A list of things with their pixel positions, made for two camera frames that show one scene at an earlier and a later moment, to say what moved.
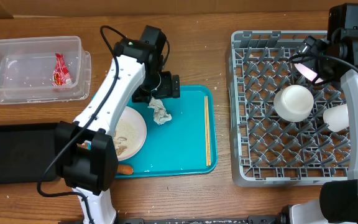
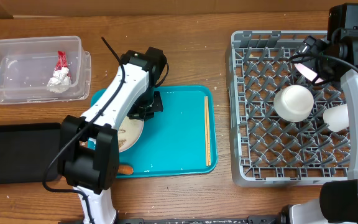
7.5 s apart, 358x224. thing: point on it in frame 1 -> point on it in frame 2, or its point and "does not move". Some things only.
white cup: (336, 118) does not move
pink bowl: (307, 72) does not move
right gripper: (312, 48) does not move
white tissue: (160, 115) -> (60, 81)
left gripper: (169, 86) -> (135, 112)
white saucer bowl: (293, 102) does not move
